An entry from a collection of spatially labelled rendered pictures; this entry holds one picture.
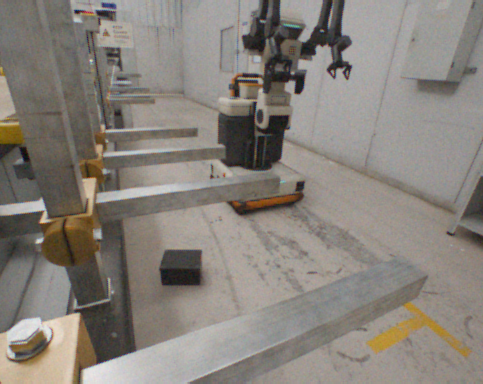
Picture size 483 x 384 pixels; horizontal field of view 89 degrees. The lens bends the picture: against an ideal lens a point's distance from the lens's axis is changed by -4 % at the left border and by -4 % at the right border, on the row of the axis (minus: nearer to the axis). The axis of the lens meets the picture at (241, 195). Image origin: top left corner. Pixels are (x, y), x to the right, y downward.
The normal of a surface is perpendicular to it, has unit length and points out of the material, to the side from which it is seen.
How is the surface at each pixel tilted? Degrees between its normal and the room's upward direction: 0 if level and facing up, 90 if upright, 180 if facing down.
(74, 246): 90
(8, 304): 0
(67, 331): 0
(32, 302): 0
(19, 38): 90
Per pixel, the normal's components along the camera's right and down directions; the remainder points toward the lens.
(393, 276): 0.05, -0.90
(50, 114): 0.42, 0.41
